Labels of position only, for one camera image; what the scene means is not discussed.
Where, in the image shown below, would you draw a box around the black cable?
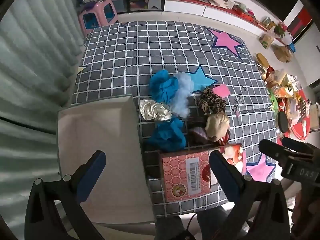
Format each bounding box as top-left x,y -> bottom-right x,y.
185,211 -> 198,233

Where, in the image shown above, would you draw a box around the beige scrunchie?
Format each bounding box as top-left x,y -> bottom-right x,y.
205,112 -> 230,142

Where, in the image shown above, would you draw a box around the white and blue bag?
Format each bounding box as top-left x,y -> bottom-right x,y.
282,34 -> 297,53

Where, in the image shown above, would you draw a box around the light blue fluffy scrunchie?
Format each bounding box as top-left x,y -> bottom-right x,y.
170,72 -> 194,117

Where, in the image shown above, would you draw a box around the white rectangular box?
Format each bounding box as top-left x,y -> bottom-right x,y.
57,94 -> 157,224

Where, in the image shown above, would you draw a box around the person's left leg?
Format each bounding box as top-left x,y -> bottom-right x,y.
155,215 -> 190,240

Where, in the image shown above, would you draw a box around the red round tray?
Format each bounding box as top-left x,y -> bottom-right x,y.
276,90 -> 312,140

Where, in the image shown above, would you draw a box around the red black wall panel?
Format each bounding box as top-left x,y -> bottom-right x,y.
284,0 -> 314,45

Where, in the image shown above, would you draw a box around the long white low cabinet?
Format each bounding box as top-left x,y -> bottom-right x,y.
164,0 -> 285,43

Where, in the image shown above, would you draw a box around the red striped sock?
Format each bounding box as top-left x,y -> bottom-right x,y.
215,130 -> 232,147

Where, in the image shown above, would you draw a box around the grey checked star blanket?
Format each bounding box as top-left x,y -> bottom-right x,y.
71,20 -> 278,218

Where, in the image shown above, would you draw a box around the pink plastic stool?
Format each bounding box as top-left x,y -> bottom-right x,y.
78,0 -> 119,35

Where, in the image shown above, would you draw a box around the white dotted satin scrunchie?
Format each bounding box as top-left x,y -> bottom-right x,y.
139,99 -> 173,123

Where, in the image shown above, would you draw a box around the pink patterned cardboard box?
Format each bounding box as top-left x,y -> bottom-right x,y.
159,144 -> 244,203

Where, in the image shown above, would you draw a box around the brown cardboard box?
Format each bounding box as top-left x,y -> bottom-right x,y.
272,45 -> 293,63

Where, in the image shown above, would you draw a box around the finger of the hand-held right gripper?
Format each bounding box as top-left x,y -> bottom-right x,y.
259,139 -> 295,168
282,137 -> 320,155

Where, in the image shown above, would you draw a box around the yellow round lid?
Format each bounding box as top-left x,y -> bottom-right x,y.
255,52 -> 269,68

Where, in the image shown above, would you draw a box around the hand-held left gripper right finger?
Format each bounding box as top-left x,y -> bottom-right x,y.
209,151 -> 292,240

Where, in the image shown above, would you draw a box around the stack of papers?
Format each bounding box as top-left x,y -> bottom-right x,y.
207,0 -> 237,9

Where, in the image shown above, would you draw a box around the dark striped knit scrunchie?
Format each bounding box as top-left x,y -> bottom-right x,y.
187,115 -> 207,128

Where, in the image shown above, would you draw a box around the person's right hand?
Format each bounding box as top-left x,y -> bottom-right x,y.
290,189 -> 320,240

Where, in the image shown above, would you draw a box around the pile of assorted packets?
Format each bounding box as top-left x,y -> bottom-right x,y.
260,65 -> 313,120

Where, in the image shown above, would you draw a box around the leopard print scrunchie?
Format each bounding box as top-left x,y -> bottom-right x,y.
196,88 -> 227,115

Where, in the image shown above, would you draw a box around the pale green curtain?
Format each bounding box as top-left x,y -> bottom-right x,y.
0,0 -> 85,230

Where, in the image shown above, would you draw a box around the pink sponge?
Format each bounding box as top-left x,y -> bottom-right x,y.
212,84 -> 232,98

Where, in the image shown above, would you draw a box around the paper bag with green print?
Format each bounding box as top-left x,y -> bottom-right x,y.
259,31 -> 275,49

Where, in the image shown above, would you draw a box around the black round disc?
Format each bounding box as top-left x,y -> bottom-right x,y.
277,111 -> 290,133

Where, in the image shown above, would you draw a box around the purple knit scrunchie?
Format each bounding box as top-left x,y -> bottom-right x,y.
187,126 -> 208,145

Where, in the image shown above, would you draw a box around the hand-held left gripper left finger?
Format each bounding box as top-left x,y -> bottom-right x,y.
24,150 -> 107,240

